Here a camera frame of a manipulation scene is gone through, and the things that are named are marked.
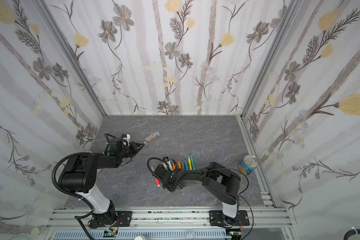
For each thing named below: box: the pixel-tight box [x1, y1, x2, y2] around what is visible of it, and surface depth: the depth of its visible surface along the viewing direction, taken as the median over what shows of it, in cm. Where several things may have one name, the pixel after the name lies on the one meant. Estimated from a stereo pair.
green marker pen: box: [189, 153, 196, 170], surface depth 95 cm
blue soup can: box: [238, 154, 259, 176], surface depth 86 cm
